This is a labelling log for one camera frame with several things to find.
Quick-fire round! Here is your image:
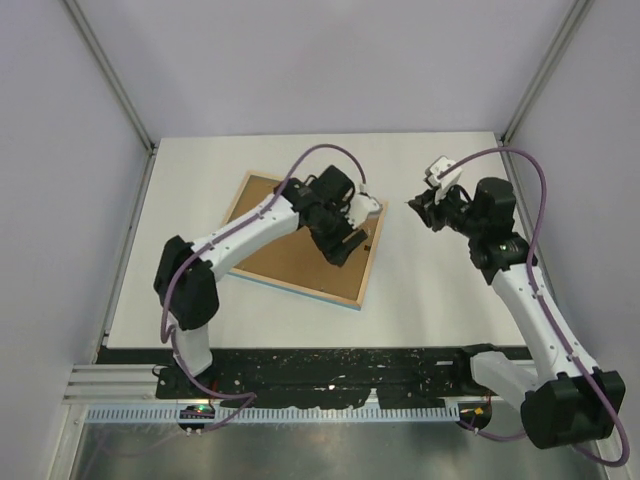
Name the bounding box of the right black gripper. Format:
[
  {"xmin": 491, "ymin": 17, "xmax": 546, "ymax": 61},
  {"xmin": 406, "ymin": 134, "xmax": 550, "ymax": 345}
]
[{"xmin": 409, "ymin": 181, "xmax": 485, "ymax": 240}]

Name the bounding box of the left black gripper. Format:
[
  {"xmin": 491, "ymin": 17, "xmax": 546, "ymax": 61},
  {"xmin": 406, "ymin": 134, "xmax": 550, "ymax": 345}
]
[{"xmin": 308, "ymin": 201, "xmax": 366, "ymax": 266}]

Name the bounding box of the blue picture frame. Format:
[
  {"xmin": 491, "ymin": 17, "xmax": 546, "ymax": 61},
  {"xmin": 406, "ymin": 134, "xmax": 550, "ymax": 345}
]
[{"xmin": 223, "ymin": 171, "xmax": 387, "ymax": 310}]

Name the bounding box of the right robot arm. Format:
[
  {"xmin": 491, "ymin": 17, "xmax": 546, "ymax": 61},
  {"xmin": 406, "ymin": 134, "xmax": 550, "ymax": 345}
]
[{"xmin": 408, "ymin": 177, "xmax": 626, "ymax": 449}]

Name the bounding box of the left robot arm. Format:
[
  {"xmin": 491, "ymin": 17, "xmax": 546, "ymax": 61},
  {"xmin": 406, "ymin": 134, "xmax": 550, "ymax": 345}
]
[{"xmin": 153, "ymin": 166, "xmax": 382, "ymax": 398}]

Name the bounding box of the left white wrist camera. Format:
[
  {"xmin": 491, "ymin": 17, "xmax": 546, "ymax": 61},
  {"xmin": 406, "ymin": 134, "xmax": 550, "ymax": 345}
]
[{"xmin": 345, "ymin": 183, "xmax": 383, "ymax": 228}]

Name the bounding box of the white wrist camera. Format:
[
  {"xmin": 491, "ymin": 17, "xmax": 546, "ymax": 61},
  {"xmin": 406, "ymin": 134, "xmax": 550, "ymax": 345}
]
[
  {"xmin": 425, "ymin": 156, "xmax": 462, "ymax": 204},
  {"xmin": 345, "ymin": 183, "xmax": 383, "ymax": 228}
]

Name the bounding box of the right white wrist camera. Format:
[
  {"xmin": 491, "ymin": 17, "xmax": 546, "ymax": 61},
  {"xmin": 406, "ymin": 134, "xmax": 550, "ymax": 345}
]
[{"xmin": 425, "ymin": 156, "xmax": 462, "ymax": 204}]

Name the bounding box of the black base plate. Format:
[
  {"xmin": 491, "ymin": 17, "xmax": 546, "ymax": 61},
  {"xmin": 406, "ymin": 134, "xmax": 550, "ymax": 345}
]
[{"xmin": 97, "ymin": 347, "xmax": 490, "ymax": 410}]

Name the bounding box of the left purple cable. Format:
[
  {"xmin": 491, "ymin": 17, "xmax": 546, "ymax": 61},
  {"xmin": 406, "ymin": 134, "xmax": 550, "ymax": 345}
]
[{"xmin": 159, "ymin": 142, "xmax": 369, "ymax": 434}]

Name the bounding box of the right aluminium post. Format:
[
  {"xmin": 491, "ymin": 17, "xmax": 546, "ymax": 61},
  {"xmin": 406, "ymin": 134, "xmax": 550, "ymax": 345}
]
[{"xmin": 499, "ymin": 0, "xmax": 595, "ymax": 145}]

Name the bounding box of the aluminium post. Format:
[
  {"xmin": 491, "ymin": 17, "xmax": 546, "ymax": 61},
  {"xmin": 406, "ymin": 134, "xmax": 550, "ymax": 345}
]
[
  {"xmin": 58, "ymin": 0, "xmax": 159, "ymax": 156},
  {"xmin": 499, "ymin": 0, "xmax": 595, "ymax": 145}
]

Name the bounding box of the aluminium rail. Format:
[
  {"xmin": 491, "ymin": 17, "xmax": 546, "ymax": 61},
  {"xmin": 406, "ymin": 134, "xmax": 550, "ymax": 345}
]
[{"xmin": 63, "ymin": 357, "xmax": 536, "ymax": 404}]

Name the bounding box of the perforated cable duct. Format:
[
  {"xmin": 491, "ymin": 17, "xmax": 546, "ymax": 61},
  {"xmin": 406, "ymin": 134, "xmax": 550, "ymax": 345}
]
[{"xmin": 85, "ymin": 403, "xmax": 460, "ymax": 424}]

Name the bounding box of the left aluminium post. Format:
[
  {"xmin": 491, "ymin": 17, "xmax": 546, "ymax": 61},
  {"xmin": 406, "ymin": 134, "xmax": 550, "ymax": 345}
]
[{"xmin": 58, "ymin": 0, "xmax": 159, "ymax": 156}]

